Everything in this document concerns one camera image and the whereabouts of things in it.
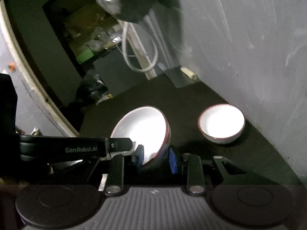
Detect white ceramic bowl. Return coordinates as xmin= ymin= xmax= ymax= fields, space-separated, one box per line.
xmin=110 ymin=106 xmax=172 ymax=171
xmin=198 ymin=104 xmax=246 ymax=145

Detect cluttered storage shelf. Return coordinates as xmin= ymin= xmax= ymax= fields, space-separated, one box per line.
xmin=43 ymin=0 xmax=125 ymax=64

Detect white wall pipe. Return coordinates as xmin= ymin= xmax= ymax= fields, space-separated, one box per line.
xmin=143 ymin=14 xmax=178 ymax=70

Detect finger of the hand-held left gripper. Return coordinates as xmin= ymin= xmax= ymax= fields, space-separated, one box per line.
xmin=106 ymin=137 xmax=133 ymax=152

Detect black trash bag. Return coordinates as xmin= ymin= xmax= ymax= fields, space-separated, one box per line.
xmin=75 ymin=69 xmax=114 ymax=106

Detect white flexible hose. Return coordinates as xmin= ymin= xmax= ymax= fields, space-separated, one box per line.
xmin=121 ymin=14 xmax=159 ymax=73

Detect large hanging plastic bag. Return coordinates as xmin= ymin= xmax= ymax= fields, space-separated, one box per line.
xmin=96 ymin=0 xmax=181 ymax=24

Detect green box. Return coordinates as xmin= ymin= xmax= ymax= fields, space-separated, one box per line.
xmin=76 ymin=48 xmax=95 ymax=64

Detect dark cabinet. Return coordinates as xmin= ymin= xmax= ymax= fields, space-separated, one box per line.
xmin=92 ymin=50 xmax=149 ymax=97

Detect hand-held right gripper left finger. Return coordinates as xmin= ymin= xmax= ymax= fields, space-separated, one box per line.
xmin=85 ymin=144 xmax=145 ymax=195

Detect cream door frame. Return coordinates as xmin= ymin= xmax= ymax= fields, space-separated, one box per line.
xmin=0 ymin=0 xmax=159 ymax=137

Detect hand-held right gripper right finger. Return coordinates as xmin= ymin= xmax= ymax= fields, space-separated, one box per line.
xmin=168 ymin=148 xmax=248 ymax=195

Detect steel cleaver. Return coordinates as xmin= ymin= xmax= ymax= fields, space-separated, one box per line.
xmin=165 ymin=67 xmax=200 ymax=88

